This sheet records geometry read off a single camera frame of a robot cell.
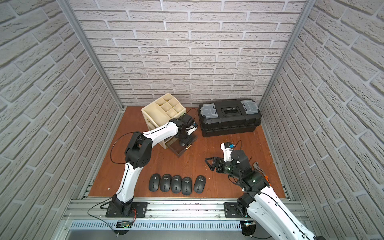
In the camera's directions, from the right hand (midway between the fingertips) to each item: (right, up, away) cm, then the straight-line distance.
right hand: (211, 161), depth 74 cm
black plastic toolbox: (+12, +23, +16) cm, 30 cm away
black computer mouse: (-31, -14, +7) cm, 35 cm away
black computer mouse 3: (-19, -14, +6) cm, 24 cm away
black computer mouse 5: (-6, -14, +6) cm, 16 cm away
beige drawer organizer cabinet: (-29, +26, +10) cm, 40 cm away
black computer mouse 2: (-25, -14, +7) cm, 29 cm away
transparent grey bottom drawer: (-22, +4, +21) cm, 30 cm away
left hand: (-13, +10, +25) cm, 30 cm away
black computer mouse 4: (-13, -15, +6) cm, 21 cm away
